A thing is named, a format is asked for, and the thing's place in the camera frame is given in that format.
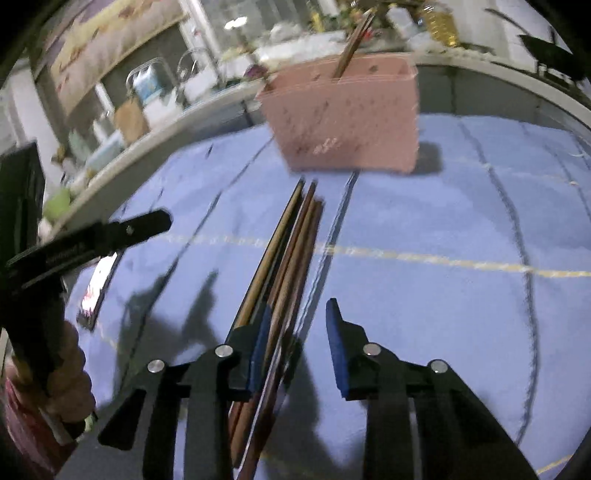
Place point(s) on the pink perforated plastic basket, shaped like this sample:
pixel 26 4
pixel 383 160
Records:
pixel 341 120

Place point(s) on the wall poster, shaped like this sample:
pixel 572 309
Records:
pixel 106 41

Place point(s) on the dark tan chopstick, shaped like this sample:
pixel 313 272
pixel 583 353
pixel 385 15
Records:
pixel 272 249

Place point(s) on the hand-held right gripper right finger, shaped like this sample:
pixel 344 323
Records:
pixel 334 350

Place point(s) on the person's left hand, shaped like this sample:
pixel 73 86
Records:
pixel 71 387

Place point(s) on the green bowl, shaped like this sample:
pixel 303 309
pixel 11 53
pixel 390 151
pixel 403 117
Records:
pixel 57 203

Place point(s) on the wooden cutting board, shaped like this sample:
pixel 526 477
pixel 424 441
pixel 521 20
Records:
pixel 130 122

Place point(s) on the blue checked tablecloth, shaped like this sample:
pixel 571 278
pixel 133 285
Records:
pixel 415 221

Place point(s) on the smartphone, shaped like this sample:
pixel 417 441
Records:
pixel 97 290

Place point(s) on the black wok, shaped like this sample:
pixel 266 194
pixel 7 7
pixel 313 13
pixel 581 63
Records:
pixel 551 55

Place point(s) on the grey kitchen counter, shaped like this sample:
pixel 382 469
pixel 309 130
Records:
pixel 138 157

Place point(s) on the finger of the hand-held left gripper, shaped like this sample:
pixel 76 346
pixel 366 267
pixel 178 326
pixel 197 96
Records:
pixel 115 235

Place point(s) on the person's left forearm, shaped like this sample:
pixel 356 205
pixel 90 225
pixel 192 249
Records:
pixel 23 429

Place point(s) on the bundle of wooden chopsticks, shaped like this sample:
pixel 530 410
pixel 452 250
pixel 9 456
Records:
pixel 301 256

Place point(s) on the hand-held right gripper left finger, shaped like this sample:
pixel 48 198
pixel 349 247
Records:
pixel 259 355

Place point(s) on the yellow cooking oil bottle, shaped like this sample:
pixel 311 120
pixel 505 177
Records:
pixel 438 23

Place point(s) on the chrome faucet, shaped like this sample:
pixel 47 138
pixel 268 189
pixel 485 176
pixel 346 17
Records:
pixel 194 64

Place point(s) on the blue white water purifier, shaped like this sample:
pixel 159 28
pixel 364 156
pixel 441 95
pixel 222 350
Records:
pixel 147 85

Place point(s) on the brown wooden chopstick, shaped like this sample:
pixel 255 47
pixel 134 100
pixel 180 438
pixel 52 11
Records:
pixel 359 44
pixel 295 230
pixel 352 48
pixel 308 272

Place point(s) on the barred window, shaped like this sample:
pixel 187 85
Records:
pixel 240 23

